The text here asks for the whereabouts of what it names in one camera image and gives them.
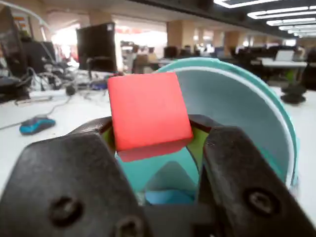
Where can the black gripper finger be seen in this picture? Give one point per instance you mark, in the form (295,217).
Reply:
(247,177)
(61,177)

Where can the red cube block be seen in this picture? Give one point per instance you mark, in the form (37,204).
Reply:
(148,111)

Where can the blue computer mouse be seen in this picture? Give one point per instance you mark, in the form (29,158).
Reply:
(37,125)

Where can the blue plastic piece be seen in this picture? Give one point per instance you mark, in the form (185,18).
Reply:
(168,197)

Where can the black round desk object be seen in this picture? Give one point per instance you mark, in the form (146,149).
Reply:
(293,96)

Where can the white laptop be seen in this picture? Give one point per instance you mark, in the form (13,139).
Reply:
(285,55)

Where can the black computer monitor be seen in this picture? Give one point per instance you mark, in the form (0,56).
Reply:
(96,47)

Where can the ceiling light strip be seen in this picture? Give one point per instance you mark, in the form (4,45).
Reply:
(284,12)
(291,21)
(244,3)

